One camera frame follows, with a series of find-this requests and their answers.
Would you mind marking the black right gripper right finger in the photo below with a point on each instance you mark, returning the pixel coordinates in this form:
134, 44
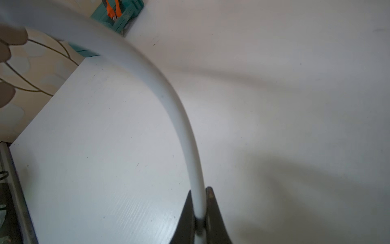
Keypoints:
216, 232

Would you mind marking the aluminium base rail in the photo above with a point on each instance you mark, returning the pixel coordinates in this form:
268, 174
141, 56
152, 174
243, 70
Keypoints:
16, 223

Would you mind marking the orange handled pliers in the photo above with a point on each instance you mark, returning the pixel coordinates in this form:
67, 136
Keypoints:
114, 14

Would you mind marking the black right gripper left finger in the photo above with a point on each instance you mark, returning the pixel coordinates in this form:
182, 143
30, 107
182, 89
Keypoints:
185, 230

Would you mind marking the green plastic tool case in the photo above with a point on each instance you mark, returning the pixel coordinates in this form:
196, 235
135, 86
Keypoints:
130, 10

